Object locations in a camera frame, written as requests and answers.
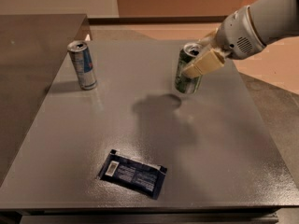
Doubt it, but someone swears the green soda can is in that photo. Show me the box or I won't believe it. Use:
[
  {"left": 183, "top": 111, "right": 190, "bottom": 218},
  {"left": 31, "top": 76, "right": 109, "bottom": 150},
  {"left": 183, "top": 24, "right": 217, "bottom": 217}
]
[{"left": 175, "top": 43, "right": 202, "bottom": 94}]

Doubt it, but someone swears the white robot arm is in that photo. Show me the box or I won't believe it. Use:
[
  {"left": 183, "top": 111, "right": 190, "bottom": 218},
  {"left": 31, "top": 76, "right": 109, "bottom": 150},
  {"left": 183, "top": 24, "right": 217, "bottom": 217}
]
[{"left": 182, "top": 0, "right": 299, "bottom": 78}]

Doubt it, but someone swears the dark blue rxbar wrapper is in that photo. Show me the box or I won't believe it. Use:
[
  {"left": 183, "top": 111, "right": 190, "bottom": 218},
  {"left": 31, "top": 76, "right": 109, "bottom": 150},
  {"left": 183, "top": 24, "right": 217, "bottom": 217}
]
[{"left": 98, "top": 149, "right": 167, "bottom": 200}]

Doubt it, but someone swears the silver blue energy drink can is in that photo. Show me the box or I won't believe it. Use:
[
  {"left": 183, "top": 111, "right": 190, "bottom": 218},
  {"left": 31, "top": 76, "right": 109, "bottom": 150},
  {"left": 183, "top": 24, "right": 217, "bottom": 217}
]
[{"left": 67, "top": 41, "right": 97, "bottom": 91}]

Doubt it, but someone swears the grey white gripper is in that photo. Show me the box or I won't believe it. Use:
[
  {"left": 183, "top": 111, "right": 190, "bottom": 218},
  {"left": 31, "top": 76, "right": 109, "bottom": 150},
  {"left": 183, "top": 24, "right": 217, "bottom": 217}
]
[{"left": 182, "top": 6, "right": 266, "bottom": 78}]

